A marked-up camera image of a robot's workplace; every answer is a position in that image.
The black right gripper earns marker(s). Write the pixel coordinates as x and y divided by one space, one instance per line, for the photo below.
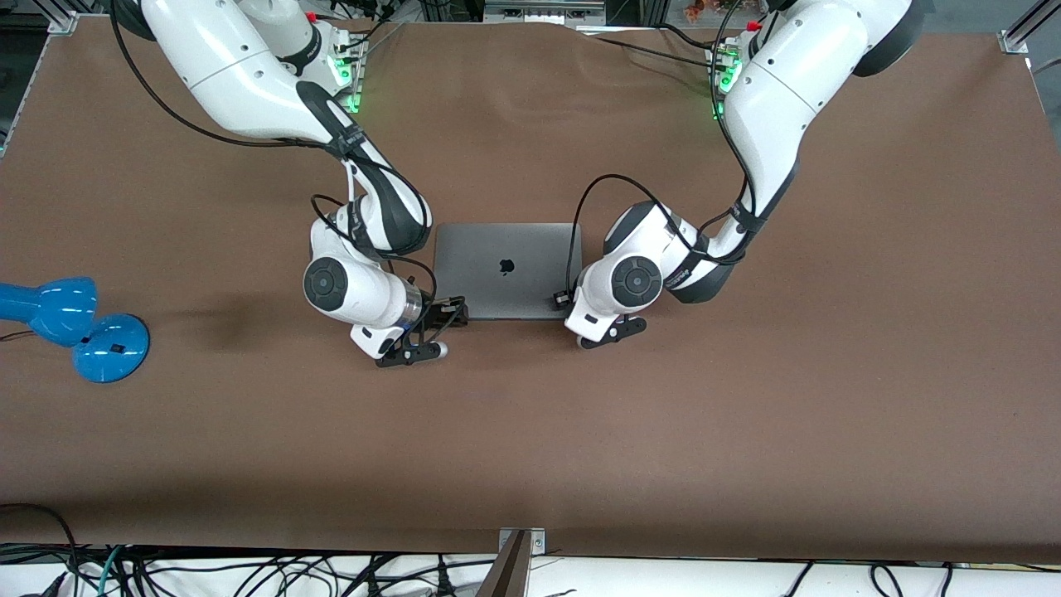
434 314

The grey laptop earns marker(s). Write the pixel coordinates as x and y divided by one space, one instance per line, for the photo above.
497 290

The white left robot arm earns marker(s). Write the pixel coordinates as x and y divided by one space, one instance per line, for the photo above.
779 108

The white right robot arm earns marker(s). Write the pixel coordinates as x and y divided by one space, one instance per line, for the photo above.
232 75

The grey power strip box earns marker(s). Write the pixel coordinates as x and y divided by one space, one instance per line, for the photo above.
543 12

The colourful background items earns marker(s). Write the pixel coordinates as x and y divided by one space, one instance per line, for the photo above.
713 7

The blue desk lamp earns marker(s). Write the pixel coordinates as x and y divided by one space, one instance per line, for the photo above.
58 311

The small metal bracket plate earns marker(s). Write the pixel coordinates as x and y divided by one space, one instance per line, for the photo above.
539 543

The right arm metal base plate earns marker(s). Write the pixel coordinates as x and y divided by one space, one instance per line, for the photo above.
352 83

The aluminium camera post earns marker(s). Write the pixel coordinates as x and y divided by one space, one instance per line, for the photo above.
510 572

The aluminium table corner bracket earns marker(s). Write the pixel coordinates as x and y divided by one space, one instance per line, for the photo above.
58 18
1015 40

